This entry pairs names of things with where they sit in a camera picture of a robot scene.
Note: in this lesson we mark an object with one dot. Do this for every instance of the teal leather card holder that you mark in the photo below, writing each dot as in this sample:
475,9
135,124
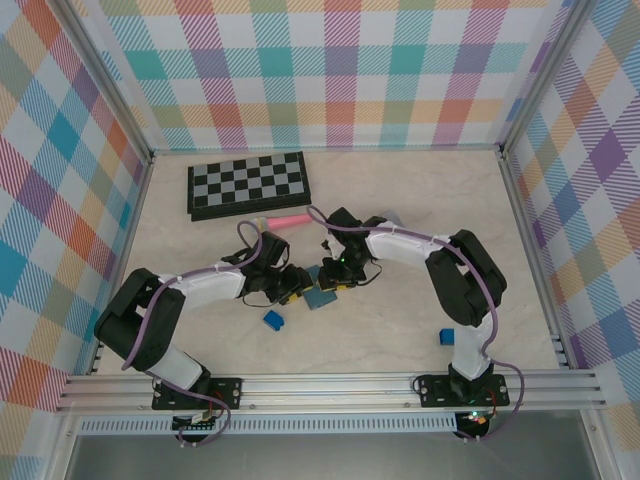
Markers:
320,300

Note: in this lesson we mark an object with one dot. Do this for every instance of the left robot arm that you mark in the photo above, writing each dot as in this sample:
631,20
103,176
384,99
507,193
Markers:
210,287

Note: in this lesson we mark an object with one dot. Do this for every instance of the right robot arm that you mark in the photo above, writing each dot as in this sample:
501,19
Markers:
400,247

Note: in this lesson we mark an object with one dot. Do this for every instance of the blue toy block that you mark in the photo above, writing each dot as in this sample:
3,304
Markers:
447,336
274,320

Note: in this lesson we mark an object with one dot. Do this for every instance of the pink toy microphone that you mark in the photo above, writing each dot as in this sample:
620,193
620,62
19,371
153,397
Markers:
287,221

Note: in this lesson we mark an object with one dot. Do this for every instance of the clear plastic box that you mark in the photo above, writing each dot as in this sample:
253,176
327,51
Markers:
392,217

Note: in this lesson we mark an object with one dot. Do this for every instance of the black folding chessboard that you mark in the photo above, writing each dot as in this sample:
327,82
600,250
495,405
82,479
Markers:
245,180

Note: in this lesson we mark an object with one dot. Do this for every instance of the aluminium mounting rail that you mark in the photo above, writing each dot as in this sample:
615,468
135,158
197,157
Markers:
325,392

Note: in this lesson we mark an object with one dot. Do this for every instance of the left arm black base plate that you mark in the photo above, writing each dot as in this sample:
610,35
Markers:
227,392

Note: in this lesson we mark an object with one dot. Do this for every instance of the aluminium rear rail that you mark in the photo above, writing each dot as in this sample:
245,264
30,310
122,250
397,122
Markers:
325,149

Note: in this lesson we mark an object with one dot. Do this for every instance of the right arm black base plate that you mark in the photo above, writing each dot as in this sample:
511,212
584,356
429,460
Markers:
432,390

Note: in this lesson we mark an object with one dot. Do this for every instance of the aluminium side rail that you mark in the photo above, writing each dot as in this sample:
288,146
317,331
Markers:
522,215

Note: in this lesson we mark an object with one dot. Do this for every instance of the aluminium frame post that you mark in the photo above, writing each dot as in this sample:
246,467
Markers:
544,75
112,82

